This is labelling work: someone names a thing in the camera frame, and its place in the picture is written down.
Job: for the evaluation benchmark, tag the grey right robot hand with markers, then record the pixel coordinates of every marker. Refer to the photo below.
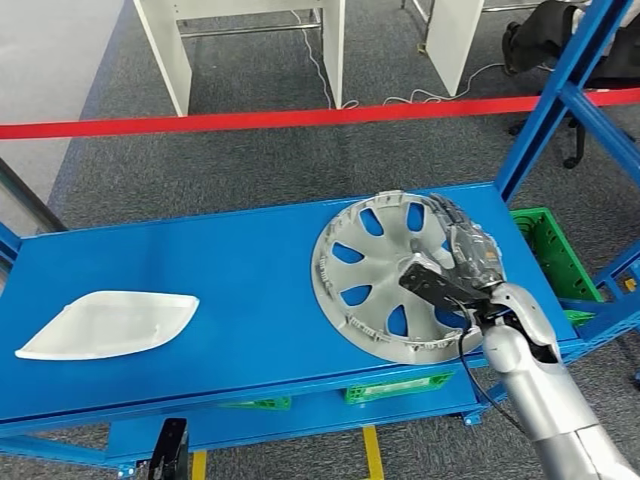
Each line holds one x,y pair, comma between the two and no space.
475,255

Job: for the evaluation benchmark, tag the black office chair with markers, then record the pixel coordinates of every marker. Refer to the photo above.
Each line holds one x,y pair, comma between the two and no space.
580,142

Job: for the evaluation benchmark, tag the yellow floor tape strip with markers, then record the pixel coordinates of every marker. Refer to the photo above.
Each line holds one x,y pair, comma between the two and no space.
630,285

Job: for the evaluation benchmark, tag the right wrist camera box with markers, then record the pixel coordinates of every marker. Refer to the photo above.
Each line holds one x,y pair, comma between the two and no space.
435,285

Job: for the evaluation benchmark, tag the green plastic crate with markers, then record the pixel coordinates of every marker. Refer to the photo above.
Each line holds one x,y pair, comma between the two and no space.
552,255
395,389
270,403

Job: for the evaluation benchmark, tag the blue metal shelf rack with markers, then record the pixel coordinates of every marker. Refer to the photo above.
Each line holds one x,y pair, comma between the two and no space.
225,278
620,265

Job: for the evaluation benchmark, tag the red barrier belt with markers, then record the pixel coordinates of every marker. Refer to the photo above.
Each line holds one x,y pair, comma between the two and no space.
250,120

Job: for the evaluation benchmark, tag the yellow floor tape outline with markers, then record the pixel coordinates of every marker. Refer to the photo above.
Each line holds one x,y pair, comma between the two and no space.
372,454

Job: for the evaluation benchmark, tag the grey plastic hubcap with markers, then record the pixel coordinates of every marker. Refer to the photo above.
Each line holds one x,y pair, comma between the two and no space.
385,265

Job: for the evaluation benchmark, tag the person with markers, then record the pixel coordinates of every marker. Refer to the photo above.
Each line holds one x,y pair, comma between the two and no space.
535,43

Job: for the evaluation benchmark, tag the white plastic cover part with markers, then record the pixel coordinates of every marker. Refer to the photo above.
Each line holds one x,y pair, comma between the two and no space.
107,324

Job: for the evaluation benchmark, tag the white desk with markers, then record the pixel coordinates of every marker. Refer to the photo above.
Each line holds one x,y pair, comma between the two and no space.
170,60
452,40

